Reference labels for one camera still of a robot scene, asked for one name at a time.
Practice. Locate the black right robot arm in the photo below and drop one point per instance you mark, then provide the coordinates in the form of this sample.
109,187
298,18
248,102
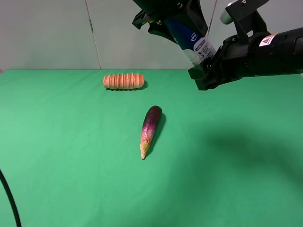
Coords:
263,55

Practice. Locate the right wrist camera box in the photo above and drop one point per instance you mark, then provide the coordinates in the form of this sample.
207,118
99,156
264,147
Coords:
244,14

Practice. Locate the blue and white bottle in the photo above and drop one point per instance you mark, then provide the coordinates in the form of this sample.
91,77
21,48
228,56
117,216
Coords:
194,46

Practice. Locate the orange sliced bread loaf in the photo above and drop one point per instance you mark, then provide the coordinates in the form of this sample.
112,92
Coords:
124,81

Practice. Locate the purple toy eggplant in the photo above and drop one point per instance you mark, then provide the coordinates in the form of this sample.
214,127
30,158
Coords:
150,123

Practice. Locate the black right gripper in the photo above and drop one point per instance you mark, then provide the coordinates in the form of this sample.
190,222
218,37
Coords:
230,63

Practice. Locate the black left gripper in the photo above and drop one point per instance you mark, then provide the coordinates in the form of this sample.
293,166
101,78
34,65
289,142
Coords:
154,12

